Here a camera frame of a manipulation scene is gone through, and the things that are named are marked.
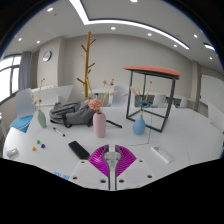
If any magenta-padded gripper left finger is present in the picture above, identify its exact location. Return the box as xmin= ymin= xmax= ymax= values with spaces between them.
xmin=67 ymin=143 xmax=111 ymax=191

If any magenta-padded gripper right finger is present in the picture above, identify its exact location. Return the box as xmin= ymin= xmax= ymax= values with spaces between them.
xmin=114 ymin=144 xmax=157 ymax=191

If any black rectangular case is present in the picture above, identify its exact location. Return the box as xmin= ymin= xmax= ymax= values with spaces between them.
xmin=67 ymin=139 xmax=91 ymax=161

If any pink vase with flowers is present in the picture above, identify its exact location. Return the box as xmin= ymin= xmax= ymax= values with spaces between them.
xmin=87 ymin=77 xmax=116 ymax=139

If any blue vase with dried flowers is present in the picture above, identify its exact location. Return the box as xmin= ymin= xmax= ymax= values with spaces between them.
xmin=129 ymin=79 xmax=155 ymax=136

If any black marker pen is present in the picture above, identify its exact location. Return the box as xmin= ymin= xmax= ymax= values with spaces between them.
xmin=51 ymin=126 xmax=67 ymax=138

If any grey backpack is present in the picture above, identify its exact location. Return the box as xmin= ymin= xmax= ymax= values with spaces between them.
xmin=48 ymin=99 xmax=124 ymax=130

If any white chairs group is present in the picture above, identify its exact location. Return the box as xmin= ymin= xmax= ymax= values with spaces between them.
xmin=111 ymin=85 xmax=190 ymax=109

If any green vase with dried flowers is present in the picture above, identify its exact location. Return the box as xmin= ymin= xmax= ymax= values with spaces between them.
xmin=31 ymin=77 xmax=48 ymax=130

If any white desk panel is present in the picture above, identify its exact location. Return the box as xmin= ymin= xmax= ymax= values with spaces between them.
xmin=30 ymin=84 xmax=75 ymax=106

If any white remote with buttons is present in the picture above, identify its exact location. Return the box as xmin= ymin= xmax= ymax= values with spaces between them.
xmin=6 ymin=147 xmax=20 ymax=159

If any white chair with blue cushion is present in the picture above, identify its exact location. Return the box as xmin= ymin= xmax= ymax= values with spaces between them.
xmin=9 ymin=87 xmax=37 ymax=134

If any wooden coat rack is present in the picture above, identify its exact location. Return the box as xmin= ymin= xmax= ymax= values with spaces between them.
xmin=76 ymin=30 xmax=98 ymax=101

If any white whiteboard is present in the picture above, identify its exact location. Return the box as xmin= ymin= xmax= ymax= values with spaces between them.
xmin=199 ymin=73 xmax=224 ymax=115

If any grey curtain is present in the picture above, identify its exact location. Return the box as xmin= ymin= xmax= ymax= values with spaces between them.
xmin=17 ymin=50 xmax=33 ymax=92

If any window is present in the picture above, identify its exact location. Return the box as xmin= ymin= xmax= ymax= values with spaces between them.
xmin=0 ymin=54 xmax=22 ymax=105

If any round ceiling downlights group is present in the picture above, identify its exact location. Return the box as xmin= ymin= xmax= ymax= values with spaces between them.
xmin=15 ymin=0 xmax=218 ymax=62

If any long ceiling light strip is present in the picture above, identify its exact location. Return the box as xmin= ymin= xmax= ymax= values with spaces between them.
xmin=68 ymin=0 xmax=191 ymax=51

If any orange-topped black frame table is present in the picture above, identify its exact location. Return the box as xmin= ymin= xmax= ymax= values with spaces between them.
xmin=122 ymin=64 xmax=182 ymax=134

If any round wall clock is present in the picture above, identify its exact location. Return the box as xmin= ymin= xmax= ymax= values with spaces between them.
xmin=42 ymin=50 xmax=53 ymax=63

